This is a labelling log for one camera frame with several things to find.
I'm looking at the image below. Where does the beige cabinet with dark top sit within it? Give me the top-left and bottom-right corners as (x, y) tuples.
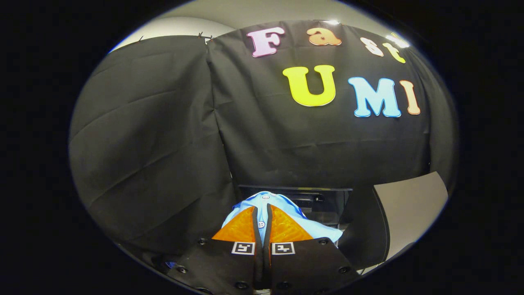
(338, 171), (449, 274)

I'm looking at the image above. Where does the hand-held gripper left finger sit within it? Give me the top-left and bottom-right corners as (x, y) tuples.
(166, 206), (263, 294)

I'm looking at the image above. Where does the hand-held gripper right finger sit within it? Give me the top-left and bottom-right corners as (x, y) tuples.
(262, 204), (361, 294)

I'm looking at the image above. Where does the light blue polo shirt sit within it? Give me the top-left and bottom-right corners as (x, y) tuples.
(221, 191), (343, 246)

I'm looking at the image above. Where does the black backdrop cloth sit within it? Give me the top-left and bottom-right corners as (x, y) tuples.
(69, 20), (458, 263)

